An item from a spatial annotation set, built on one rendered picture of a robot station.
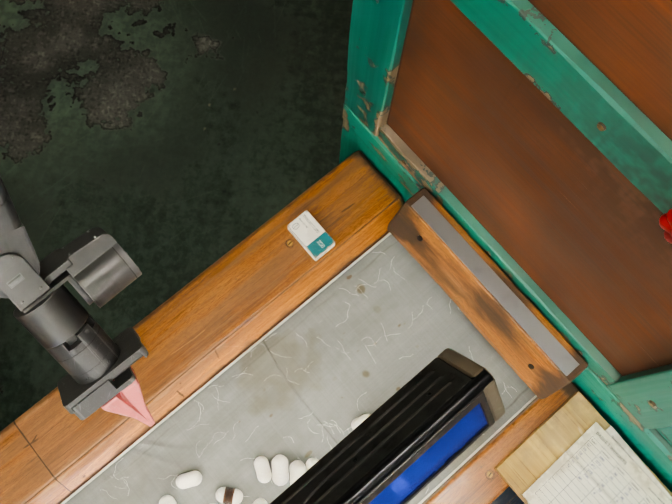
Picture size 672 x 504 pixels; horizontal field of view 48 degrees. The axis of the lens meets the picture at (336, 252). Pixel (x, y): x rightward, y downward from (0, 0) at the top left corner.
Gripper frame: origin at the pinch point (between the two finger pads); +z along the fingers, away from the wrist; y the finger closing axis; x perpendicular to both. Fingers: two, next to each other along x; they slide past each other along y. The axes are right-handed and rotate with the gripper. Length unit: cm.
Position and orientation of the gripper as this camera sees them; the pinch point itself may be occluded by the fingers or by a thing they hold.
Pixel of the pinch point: (147, 418)
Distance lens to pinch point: 92.3
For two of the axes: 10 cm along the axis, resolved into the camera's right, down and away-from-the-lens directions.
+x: -4.3, -2.7, 8.6
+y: 7.7, -6.1, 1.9
